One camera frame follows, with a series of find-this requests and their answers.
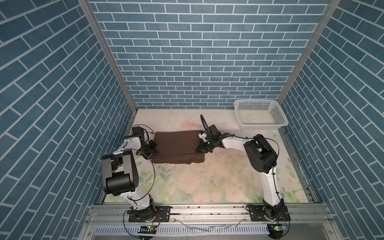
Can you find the brown trousers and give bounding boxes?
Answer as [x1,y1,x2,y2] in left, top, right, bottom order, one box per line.
[152,130,205,164]

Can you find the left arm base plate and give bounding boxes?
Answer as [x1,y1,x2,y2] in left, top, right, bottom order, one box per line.
[129,206,171,223]

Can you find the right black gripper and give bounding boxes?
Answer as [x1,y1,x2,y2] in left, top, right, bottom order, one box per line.
[193,139,216,154]

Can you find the right green circuit board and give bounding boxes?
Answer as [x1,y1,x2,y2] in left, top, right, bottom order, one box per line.
[267,224,288,235]

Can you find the left corner aluminium post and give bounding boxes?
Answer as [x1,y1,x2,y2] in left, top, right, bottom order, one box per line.
[77,0,138,113]

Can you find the aluminium front rail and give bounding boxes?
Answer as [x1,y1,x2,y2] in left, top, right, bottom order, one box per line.
[85,203,334,226]

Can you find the white plastic basket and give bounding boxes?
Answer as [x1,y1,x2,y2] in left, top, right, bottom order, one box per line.
[234,99,289,130]

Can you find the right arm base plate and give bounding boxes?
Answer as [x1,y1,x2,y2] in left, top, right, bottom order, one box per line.
[246,205,291,222]

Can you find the left green circuit board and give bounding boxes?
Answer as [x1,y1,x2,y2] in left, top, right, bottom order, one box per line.
[138,226,158,236]

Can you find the white slotted cable duct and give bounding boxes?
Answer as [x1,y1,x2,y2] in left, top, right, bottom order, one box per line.
[93,224,269,237]

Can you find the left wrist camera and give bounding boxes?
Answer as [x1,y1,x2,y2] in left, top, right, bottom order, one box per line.
[131,126,147,141]

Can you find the green circuit board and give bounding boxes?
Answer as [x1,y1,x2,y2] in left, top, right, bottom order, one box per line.
[267,224,288,235]
[138,226,158,236]

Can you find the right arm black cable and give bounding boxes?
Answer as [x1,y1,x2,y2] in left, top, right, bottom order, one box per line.
[199,113,289,238]

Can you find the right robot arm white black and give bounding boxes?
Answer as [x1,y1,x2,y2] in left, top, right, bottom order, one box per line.
[196,125,291,221]

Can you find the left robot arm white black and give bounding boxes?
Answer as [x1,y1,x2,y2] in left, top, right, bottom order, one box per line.
[101,136,157,222]

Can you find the corner aluminium post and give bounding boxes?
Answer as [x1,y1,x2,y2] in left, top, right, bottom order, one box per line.
[277,0,341,105]
[77,0,138,113]

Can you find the right corner aluminium post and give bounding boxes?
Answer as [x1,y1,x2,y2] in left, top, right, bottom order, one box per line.
[277,0,341,105]

